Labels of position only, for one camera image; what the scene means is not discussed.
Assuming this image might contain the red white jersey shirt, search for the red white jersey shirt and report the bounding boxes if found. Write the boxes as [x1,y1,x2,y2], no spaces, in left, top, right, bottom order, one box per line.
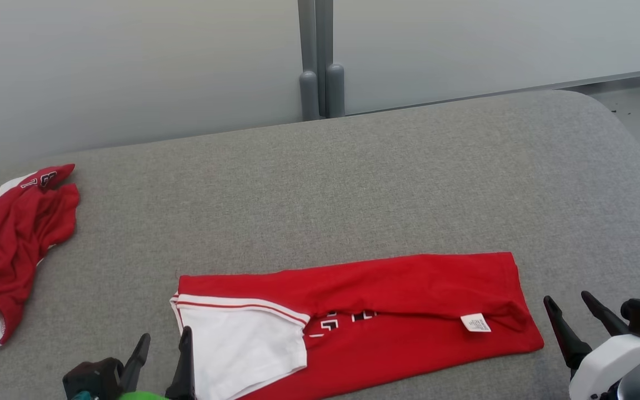
[170,252,545,400]

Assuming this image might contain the red shorts with white panels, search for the red shorts with white panels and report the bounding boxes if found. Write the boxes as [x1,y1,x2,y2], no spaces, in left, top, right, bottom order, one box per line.
[0,164,81,356]

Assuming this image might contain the grey partition post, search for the grey partition post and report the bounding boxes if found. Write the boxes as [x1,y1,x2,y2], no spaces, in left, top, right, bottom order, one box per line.
[318,0,346,118]
[298,0,319,122]

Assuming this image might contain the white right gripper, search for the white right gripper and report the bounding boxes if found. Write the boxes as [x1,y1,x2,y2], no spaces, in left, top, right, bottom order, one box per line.
[543,291,640,400]

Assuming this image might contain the grey fabric sofa cushion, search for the grey fabric sofa cushion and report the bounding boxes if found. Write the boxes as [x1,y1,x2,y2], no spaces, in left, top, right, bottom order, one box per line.
[0,90,640,400]

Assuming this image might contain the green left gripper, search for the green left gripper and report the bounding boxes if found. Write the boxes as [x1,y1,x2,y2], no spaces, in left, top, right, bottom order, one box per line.
[117,326,196,400]

